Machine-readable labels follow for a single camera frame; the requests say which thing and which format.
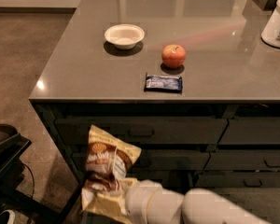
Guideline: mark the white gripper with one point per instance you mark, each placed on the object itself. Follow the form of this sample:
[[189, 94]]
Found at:
[[139, 200]]

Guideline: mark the brown chip bag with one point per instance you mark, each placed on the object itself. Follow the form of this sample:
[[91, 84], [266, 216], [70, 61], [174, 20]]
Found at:
[[107, 157]]

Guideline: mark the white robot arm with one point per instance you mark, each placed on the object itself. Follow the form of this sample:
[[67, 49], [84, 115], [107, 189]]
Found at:
[[197, 206]]

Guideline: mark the middle left grey drawer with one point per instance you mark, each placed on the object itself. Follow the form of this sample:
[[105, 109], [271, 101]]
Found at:
[[170, 159]]

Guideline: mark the grey drawer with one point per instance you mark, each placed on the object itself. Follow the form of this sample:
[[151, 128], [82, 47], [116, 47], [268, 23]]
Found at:
[[170, 159], [252, 131], [244, 160], [239, 180], [145, 130]]

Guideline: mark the open bottom left drawer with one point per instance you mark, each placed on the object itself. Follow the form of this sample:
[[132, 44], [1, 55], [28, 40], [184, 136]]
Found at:
[[178, 181]]

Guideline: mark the top left grey drawer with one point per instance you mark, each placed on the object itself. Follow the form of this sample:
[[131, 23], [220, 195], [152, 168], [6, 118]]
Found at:
[[145, 130]]

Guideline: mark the bottom right grey drawer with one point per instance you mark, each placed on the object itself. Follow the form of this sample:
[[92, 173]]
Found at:
[[239, 180]]

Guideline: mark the middle right grey drawer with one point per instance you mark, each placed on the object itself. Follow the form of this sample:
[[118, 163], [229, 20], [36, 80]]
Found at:
[[244, 160]]

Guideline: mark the top right grey drawer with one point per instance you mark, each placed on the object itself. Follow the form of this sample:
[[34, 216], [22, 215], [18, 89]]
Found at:
[[252, 131]]

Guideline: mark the blue snack bar wrapper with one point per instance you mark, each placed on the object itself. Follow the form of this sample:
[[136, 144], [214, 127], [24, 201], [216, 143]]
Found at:
[[163, 83]]

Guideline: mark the red apple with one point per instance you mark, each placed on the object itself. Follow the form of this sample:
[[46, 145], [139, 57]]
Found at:
[[173, 56]]

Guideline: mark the white paper bowl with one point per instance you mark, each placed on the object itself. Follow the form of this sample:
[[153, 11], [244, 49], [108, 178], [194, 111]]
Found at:
[[124, 36]]

